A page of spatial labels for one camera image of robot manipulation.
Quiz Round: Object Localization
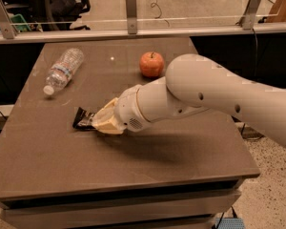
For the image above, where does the right metal glass bracket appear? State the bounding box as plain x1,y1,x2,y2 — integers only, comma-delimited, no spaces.
238,0,261,30

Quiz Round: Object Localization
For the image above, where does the middle metal glass bracket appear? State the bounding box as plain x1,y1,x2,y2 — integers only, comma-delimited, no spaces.
125,0,137,34

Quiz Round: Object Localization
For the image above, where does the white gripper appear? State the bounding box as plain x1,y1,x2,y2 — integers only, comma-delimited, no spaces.
92,85,151,135

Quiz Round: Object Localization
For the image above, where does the metal glass bracket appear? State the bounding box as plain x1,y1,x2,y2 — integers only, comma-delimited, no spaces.
0,0,17,39
125,0,137,34
238,0,261,30

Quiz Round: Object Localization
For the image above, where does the grey cabinet with drawers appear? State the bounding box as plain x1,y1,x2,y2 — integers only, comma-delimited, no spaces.
0,38,259,229

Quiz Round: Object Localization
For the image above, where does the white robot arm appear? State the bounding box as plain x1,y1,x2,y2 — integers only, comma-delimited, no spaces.
92,54,286,148

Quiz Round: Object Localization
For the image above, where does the black office chair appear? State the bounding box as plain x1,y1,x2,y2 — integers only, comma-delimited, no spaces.
29,0,90,31

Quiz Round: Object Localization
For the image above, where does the green bin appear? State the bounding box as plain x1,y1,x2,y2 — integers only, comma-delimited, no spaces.
10,14,31,32

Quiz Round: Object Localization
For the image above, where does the black rxbar chocolate wrapper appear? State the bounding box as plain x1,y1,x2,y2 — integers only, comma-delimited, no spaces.
72,108,95,130

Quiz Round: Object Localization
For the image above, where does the left metal glass bracket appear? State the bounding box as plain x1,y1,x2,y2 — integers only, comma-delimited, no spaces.
0,0,17,39

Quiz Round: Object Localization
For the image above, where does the clear plastic water bottle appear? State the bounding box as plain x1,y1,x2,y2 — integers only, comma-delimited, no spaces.
43,48,84,95

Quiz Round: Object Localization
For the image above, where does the blue perforated box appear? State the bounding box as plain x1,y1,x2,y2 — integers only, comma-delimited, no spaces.
214,218,245,229

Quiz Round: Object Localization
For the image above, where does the glass barrier panel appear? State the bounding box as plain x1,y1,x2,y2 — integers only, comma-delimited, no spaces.
0,0,286,43

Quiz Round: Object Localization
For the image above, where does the red apple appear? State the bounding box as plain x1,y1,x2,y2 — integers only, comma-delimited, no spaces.
139,52,164,77

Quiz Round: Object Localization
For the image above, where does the black hanging cable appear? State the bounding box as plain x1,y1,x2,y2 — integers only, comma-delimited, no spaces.
239,29,265,141

